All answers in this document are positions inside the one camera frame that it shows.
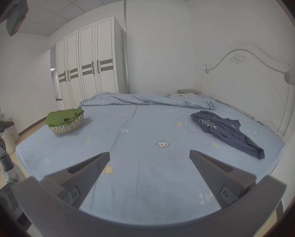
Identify round woven basket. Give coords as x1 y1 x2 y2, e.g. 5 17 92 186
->
48 115 85 135

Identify pale printed pillow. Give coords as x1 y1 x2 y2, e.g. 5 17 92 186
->
166 93 203 99

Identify grey vertical wall pipe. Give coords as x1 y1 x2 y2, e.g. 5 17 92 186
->
123 0 131 94

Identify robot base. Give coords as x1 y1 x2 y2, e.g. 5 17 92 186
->
0 166 34 231

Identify dark blue printed T-shirt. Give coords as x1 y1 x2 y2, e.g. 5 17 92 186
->
190 110 265 160

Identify pale blue quilt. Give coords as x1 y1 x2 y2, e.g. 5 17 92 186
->
79 92 216 110

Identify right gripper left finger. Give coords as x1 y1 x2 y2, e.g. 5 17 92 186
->
42 152 111 209

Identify green shorts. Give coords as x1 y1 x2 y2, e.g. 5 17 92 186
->
46 107 85 127

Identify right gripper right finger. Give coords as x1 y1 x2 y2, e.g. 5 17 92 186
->
189 150 257 209

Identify white wardrobe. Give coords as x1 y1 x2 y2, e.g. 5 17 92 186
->
56 17 127 110

